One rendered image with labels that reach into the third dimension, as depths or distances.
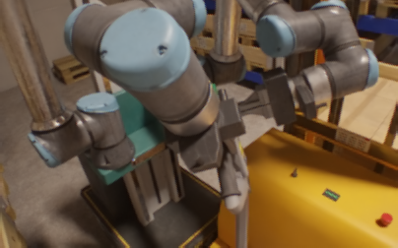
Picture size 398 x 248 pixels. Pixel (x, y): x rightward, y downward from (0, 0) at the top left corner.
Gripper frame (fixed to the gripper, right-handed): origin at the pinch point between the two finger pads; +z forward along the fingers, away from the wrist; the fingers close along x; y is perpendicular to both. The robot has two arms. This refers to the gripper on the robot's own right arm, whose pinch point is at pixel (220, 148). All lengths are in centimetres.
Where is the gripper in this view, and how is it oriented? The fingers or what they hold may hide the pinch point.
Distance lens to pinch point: 55.9
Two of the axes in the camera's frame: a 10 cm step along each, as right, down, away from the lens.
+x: -9.3, 3.0, 2.1
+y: -1.6, -8.5, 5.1
